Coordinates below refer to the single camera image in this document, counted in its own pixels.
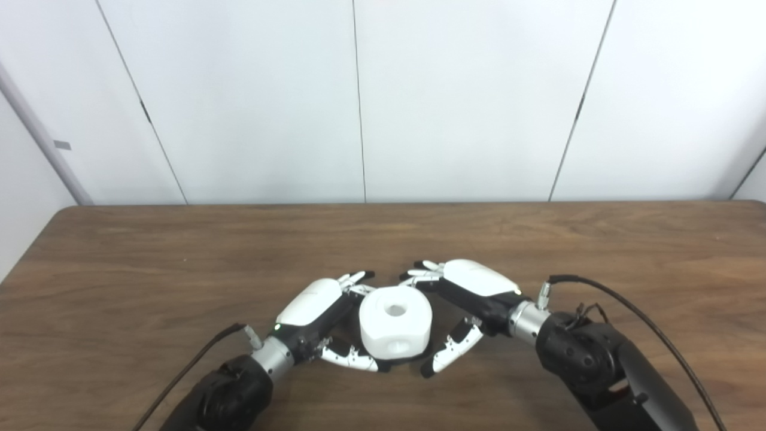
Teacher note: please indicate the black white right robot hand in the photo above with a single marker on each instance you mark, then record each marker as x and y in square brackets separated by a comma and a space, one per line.
[479, 278]

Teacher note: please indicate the gray wall corner strip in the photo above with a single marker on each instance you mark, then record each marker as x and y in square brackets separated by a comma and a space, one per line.
[45, 134]

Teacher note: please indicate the black flanged holder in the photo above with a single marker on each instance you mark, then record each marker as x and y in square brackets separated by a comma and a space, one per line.
[414, 360]

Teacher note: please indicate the small gray wall label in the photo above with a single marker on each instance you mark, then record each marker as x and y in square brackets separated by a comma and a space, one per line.
[62, 145]

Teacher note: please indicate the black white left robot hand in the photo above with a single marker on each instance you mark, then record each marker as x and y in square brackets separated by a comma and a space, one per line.
[314, 299]

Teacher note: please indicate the round white plastic piece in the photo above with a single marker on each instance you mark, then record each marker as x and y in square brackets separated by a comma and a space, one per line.
[389, 335]

